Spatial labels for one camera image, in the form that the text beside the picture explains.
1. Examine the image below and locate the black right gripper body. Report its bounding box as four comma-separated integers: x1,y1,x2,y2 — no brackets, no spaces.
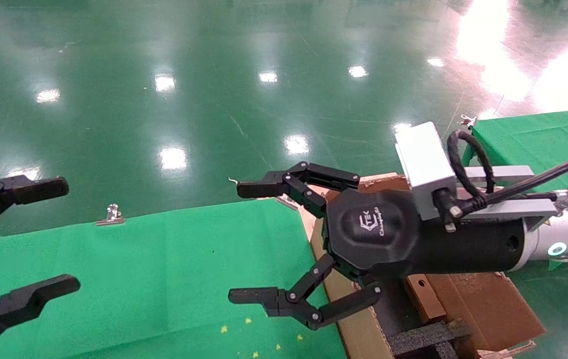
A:
324,188,525,275

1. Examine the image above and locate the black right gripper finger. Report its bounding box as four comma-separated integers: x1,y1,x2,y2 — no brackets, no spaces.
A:
237,161,360,218
228,252,382,331

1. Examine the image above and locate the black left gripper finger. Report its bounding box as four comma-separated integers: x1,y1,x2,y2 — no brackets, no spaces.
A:
0,274,81,356
0,175,70,241

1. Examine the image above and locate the small brown cardboard box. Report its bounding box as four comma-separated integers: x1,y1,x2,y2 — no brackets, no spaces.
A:
404,273,448,324

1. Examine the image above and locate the large open cardboard carton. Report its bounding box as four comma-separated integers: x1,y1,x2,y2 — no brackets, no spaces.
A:
309,172,547,359

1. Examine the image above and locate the large green table cloth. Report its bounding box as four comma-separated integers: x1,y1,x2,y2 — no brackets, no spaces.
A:
0,198,347,359

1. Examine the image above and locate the black foam insert block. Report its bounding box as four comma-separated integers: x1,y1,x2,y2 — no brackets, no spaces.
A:
388,319,472,359

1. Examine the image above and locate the green cloth with hanging corner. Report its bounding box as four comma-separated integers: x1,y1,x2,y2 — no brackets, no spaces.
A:
461,107,568,272

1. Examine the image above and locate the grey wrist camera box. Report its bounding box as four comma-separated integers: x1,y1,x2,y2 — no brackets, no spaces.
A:
395,121,458,221

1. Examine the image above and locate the black braided cable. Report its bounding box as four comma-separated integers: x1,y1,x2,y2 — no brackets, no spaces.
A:
432,130,568,233

